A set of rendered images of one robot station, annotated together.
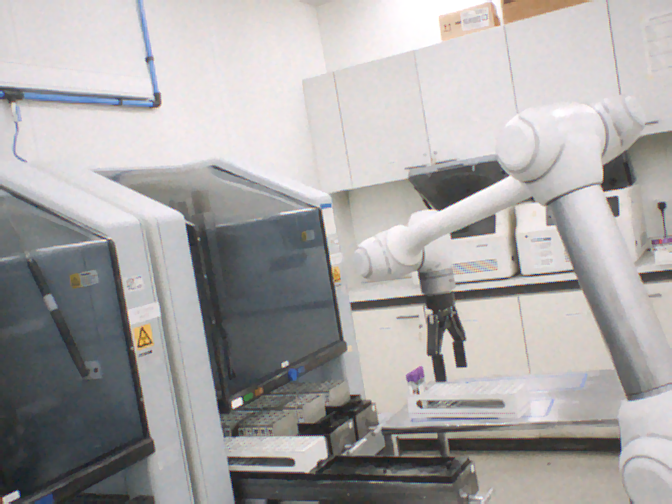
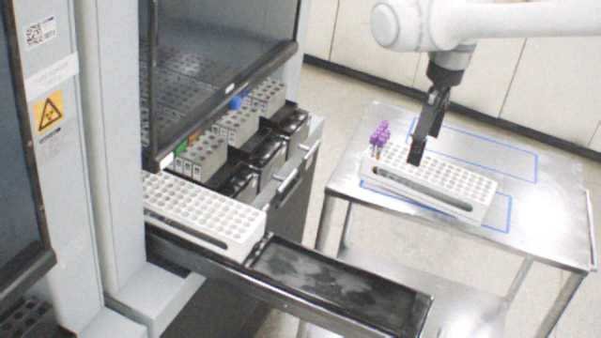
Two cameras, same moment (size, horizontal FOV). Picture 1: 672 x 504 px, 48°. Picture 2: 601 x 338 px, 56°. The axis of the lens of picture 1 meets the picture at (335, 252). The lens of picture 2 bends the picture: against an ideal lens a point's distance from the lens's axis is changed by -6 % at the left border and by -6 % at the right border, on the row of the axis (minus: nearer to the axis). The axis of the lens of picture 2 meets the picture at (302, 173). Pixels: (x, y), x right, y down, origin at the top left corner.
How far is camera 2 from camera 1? 95 cm
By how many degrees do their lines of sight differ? 35
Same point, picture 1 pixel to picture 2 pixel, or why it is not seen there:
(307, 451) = (245, 241)
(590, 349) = not seen: hidden behind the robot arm
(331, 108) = not seen: outside the picture
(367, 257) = (396, 27)
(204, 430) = (121, 200)
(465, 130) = not seen: outside the picture
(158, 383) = (67, 168)
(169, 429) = (77, 218)
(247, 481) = (164, 243)
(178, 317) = (105, 66)
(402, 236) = (455, 15)
